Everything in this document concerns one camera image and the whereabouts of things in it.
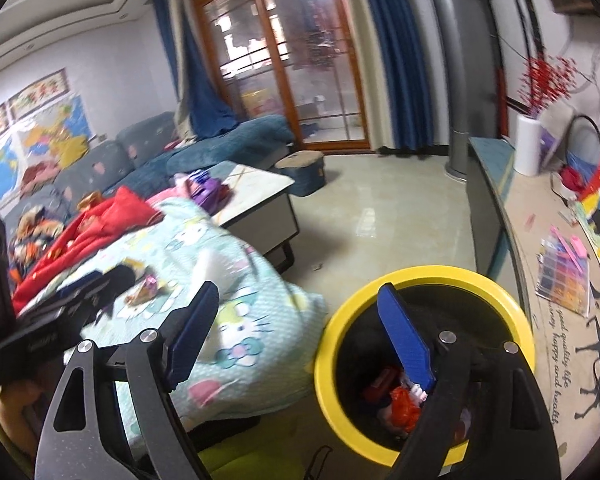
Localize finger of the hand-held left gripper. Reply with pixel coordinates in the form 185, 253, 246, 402
55, 264, 137, 323
17, 270, 106, 313

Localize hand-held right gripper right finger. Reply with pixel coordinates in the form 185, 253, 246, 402
377, 282, 564, 480

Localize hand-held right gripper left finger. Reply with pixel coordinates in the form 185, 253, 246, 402
35, 281, 220, 480

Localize red snack packet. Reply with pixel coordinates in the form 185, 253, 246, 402
364, 367, 398, 403

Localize yellow trash bin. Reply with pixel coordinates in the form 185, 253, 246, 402
314, 265, 537, 467

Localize orange-red plastic bag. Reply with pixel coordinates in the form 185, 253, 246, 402
380, 387, 423, 429

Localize person's left forearm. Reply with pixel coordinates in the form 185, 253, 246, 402
0, 385, 47, 457

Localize red quilt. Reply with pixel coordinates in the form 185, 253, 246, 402
12, 186, 167, 302

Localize cartoon cat printed blanket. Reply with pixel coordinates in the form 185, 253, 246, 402
12, 195, 328, 423

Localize pile of colourful clothes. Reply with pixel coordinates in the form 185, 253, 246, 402
7, 165, 76, 281

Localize pink cloth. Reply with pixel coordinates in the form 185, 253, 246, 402
172, 172, 203, 201

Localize grey heart-print sofa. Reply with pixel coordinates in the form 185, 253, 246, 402
0, 111, 296, 246

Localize purple cloth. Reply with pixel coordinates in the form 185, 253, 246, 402
192, 170, 232, 213

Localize yellow cloth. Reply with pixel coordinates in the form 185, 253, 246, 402
55, 135, 91, 166

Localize world map poster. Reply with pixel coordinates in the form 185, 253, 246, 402
0, 130, 31, 211

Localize beige printed table cover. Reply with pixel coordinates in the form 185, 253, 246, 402
495, 160, 600, 441

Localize yellow-green cloth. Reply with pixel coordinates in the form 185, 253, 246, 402
0, 390, 398, 480

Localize white top coffee table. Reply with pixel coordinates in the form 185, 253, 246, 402
200, 160, 301, 277

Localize country map poster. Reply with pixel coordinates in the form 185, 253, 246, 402
10, 95, 95, 161

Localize colourful bead sheet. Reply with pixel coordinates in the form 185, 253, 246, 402
535, 239, 594, 318

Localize blue plush blanket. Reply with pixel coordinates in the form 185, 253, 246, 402
165, 115, 296, 177

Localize pink plastic strip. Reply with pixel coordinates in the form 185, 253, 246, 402
550, 225, 589, 261

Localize blue and beige curtain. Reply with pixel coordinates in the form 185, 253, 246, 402
152, 0, 241, 142

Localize white paper roll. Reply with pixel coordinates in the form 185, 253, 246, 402
514, 114, 544, 177

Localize yellow bag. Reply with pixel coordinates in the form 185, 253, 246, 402
242, 89, 281, 121

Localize grey tower air conditioner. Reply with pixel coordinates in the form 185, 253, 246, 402
422, 0, 477, 182

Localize black hoop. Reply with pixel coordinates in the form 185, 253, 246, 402
562, 114, 600, 173

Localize red berry branches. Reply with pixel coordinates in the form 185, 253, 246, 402
517, 54, 582, 121

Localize wooden glass sliding door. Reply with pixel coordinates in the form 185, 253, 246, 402
187, 0, 373, 152

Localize black cable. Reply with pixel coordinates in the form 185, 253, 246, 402
304, 444, 332, 480

